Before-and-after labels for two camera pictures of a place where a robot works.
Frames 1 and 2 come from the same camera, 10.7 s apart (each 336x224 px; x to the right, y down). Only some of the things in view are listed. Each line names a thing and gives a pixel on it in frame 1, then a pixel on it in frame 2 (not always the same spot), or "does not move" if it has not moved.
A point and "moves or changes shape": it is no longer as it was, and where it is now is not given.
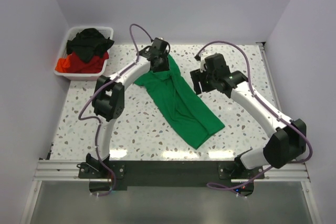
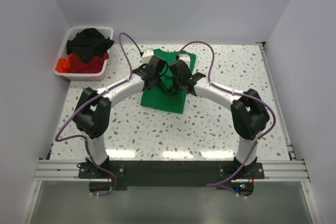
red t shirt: (76, 65) does not move
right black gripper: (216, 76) → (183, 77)
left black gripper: (165, 67) → (142, 67)
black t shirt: (90, 44) does not move
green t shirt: (179, 106) moves or changes shape
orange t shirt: (62, 63) does not move
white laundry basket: (72, 31) does not move
